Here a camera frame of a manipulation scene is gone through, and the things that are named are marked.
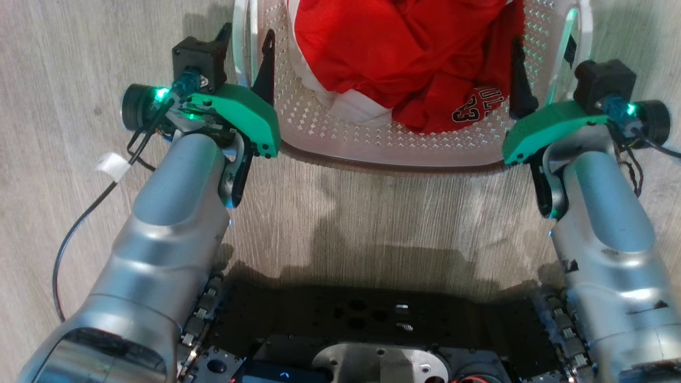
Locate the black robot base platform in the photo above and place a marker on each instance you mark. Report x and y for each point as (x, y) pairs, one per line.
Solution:
(319, 314)

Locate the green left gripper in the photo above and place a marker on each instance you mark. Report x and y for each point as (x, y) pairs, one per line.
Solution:
(245, 114)

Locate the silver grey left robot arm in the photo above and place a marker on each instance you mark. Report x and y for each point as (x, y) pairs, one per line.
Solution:
(165, 229)

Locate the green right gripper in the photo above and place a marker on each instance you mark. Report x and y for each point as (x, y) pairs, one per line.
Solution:
(548, 125)

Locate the red sports jersey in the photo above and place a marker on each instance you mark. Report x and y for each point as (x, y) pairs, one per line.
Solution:
(372, 42)

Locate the white plastic laundry basket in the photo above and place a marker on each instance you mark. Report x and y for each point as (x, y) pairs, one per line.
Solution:
(372, 143)

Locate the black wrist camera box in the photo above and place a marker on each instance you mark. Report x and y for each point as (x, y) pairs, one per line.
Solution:
(199, 61)
(604, 80)

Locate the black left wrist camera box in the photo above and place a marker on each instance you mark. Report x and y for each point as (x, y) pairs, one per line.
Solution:
(199, 61)

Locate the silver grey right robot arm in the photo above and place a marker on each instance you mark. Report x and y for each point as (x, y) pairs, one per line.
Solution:
(612, 234)

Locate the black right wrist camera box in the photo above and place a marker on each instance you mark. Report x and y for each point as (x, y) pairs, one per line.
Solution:
(604, 80)

